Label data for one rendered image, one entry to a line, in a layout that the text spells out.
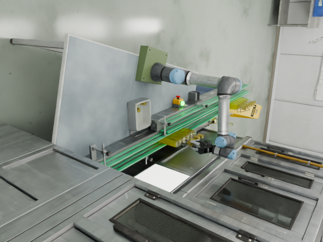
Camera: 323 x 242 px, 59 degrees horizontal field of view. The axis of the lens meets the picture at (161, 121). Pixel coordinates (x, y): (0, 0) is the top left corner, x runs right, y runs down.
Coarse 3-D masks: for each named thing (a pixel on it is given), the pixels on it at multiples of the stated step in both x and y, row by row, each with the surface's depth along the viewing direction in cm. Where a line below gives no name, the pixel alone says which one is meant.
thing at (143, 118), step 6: (138, 102) 214; (150, 102) 225; (144, 108) 229; (150, 108) 226; (138, 114) 227; (144, 114) 231; (150, 114) 228; (138, 120) 229; (144, 120) 233; (150, 120) 230; (138, 126) 226; (144, 126) 226
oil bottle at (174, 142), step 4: (168, 136) 232; (160, 140) 233; (164, 140) 230; (168, 140) 227; (172, 140) 225; (176, 140) 224; (180, 140) 225; (168, 144) 229; (172, 144) 226; (176, 144) 224
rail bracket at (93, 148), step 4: (92, 144) 184; (92, 148) 182; (96, 148) 181; (92, 152) 184; (104, 152) 177; (108, 152) 174; (88, 156) 191; (92, 156) 184; (96, 156) 187; (104, 156) 179; (104, 160) 180; (104, 164) 181
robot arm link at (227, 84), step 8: (224, 80) 193; (232, 80) 193; (224, 88) 190; (232, 88) 193; (224, 96) 191; (224, 104) 192; (224, 112) 192; (224, 120) 192; (224, 128) 192; (224, 136) 193; (216, 144) 193; (224, 144) 191
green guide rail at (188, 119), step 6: (246, 90) 361; (234, 96) 337; (210, 108) 293; (198, 114) 274; (186, 120) 259; (192, 120) 259; (168, 126) 243; (174, 126) 244; (180, 126) 244; (168, 132) 231
